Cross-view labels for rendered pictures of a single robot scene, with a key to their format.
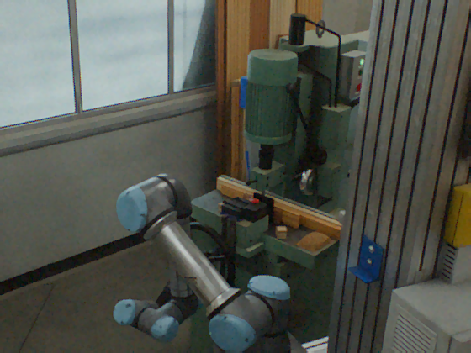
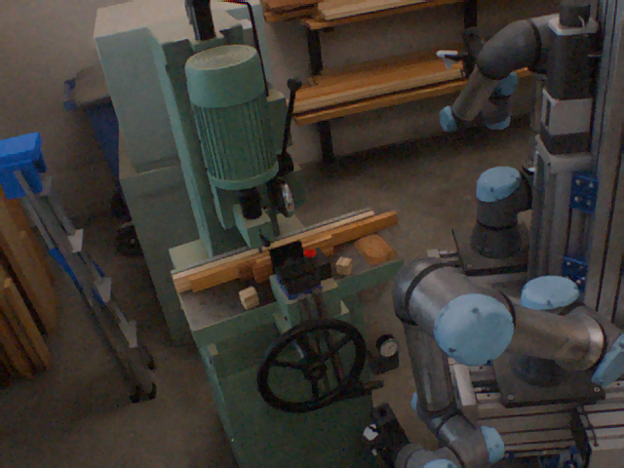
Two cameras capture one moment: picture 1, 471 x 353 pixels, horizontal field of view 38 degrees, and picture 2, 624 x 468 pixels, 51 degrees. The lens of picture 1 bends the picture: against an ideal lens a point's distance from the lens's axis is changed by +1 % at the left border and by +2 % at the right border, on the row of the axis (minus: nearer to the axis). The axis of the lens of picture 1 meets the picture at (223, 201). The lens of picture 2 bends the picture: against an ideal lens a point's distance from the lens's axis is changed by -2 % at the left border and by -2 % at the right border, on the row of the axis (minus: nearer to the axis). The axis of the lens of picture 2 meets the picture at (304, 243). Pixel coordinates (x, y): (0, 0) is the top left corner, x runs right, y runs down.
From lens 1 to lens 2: 175 cm
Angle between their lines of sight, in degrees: 49
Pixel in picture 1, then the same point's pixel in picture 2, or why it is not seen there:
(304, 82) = not seen: hidden behind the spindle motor
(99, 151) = not seen: outside the picture
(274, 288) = (566, 286)
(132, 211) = (494, 330)
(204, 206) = (217, 317)
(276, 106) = (265, 121)
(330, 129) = (280, 123)
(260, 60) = (234, 67)
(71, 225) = not seen: outside the picture
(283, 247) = (361, 279)
